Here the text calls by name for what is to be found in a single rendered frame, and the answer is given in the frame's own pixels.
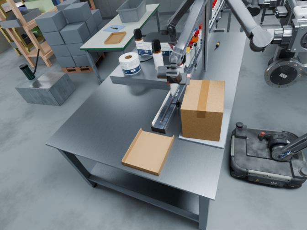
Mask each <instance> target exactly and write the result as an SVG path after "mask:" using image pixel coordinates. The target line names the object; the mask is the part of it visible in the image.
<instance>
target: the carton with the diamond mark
mask: <svg viewBox="0 0 307 230"><path fill-rule="evenodd" d="M224 90H225V81H217V80H190V85H187V87H186V90H185V94H184V98H183V101H182V105H181V109H180V111H181V122H182V133H183V137H186V138H194V139H201V140H209V141H220V134H221V127H222V118H223V108H224Z"/></svg>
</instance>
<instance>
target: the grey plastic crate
mask: <svg viewBox="0 0 307 230"><path fill-rule="evenodd" d="M116 11H117V12H118V14H119V16H120V19H121V21H122V23H127V22H137V21H140V19H141V18H142V17H143V15H144V14H145V12H146V11H147V10H146V0H127V1H126V2H124V3H123V4H122V5H121V6H120V7H119V8H118V9H117V10H116Z"/></svg>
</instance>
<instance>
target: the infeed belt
mask: <svg viewBox="0 0 307 230"><path fill-rule="evenodd" d="M201 50H202V45H200V49H199V52H198V54H197V57H196V59H197V58H198V56H199V54H200V52H201ZM194 64H195V61H194V62H193V64H192V65H191V67H190V68H189V70H188V72H187V74H190V73H191V71H192V69H193V66H194ZM186 70H187V67H186V66H185V67H184V73H185V72H186ZM183 87H184V85H181V86H180V88H179V89H180V91H179V92H178V95H177V96H176V97H175V98H174V100H173V102H172V103H176V101H177V99H178V97H179V95H180V93H181V91H182V89H183ZM171 99H172V95H171V94H170V96H169V97H168V99H167V101H166V103H165V105H164V107H163V109H162V110H161V112H160V114H159V116H158V118H157V120H156V122H155V124H154V126H153V127H154V128H158V129H164V127H165V125H166V123H167V120H168V118H169V116H170V114H171V112H172V110H173V108H174V106H175V105H174V104H171V106H170V108H169V110H168V112H167V114H166V116H165V118H164V120H163V122H162V123H161V122H160V120H161V119H162V117H163V115H164V113H165V111H166V109H167V107H168V105H169V103H170V101H171Z"/></svg>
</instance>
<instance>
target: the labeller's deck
mask: <svg viewBox="0 0 307 230"><path fill-rule="evenodd" d="M136 50H137V47H136V48H135V49H134V50H133V51H132V52H134V51H136ZM169 58H170V56H163V63H164V66H165V65H170V62H169ZM140 65H141V70H140V71H139V72H138V73H136V74H132V75H126V74H124V73H123V71H122V68H121V65H119V66H118V67H117V68H116V69H115V70H114V71H113V73H112V74H111V75H110V78H111V79H113V80H121V81H128V82H136V83H144V84H155V85H163V86H170V85H168V84H167V79H160V78H157V71H156V70H155V64H154V58H153V57H152V58H150V59H148V60H146V61H141V62H140Z"/></svg>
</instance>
